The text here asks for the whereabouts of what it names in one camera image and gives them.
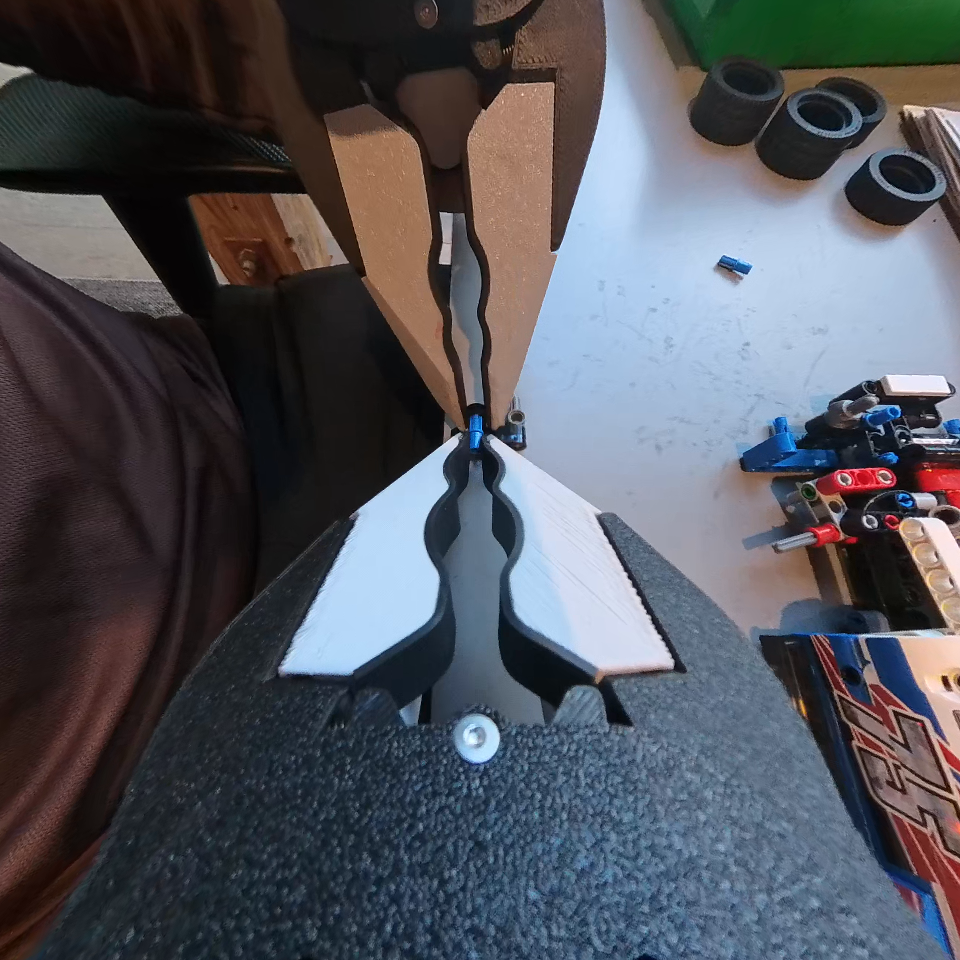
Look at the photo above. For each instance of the wooden cabinet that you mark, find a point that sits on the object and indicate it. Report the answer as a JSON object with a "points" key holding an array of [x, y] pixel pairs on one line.
{"points": [[247, 232]]}

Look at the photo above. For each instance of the open instruction booklet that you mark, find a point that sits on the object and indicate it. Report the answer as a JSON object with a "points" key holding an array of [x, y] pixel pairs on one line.
{"points": [[934, 131]]}

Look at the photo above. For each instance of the person's black trousers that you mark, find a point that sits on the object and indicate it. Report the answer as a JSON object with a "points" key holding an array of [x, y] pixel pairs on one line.
{"points": [[337, 375]]}

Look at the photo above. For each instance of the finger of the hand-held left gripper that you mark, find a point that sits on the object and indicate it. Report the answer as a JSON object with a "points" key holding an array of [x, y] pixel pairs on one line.
{"points": [[382, 210], [517, 210]]}

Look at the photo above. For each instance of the black rubber tyre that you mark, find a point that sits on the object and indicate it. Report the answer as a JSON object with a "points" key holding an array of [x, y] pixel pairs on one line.
{"points": [[720, 124], [874, 116], [787, 157], [877, 206]]}

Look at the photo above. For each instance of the black chair armrest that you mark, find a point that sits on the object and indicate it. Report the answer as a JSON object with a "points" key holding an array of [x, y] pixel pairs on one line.
{"points": [[135, 142]]}

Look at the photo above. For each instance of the black angled brick beam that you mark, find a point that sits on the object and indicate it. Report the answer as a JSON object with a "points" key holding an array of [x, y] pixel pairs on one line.
{"points": [[517, 440]]}

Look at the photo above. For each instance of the blue brick connector pin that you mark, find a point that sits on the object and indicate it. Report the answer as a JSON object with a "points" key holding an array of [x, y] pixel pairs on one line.
{"points": [[733, 264], [475, 436]]}

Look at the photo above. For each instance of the green plastic bin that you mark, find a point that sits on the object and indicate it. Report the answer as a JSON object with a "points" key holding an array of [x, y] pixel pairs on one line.
{"points": [[825, 30]]}

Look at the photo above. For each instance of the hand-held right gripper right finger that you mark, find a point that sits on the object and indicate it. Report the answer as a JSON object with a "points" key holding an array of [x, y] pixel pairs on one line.
{"points": [[585, 592]]}

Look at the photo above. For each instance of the brick model race car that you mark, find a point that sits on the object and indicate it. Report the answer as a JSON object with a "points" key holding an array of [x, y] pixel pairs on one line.
{"points": [[885, 525]]}

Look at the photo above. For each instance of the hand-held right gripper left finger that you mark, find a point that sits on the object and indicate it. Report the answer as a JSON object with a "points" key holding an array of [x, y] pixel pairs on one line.
{"points": [[360, 600]]}

